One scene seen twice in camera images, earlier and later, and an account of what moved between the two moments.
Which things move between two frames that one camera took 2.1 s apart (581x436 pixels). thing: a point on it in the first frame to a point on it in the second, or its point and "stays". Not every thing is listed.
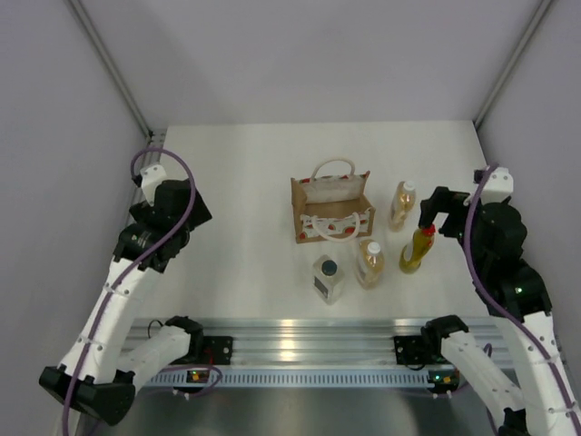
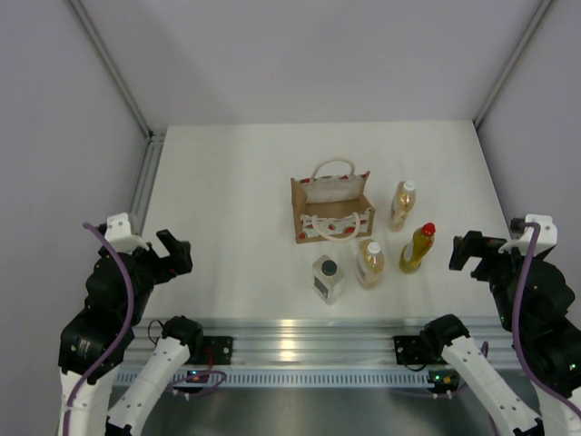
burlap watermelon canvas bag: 330,204 stays
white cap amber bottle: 403,200 stays
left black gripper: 199,213 to 163,274
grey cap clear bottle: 328,278 stays
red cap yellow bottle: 421,243 stays
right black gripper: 447,202 to 471,244
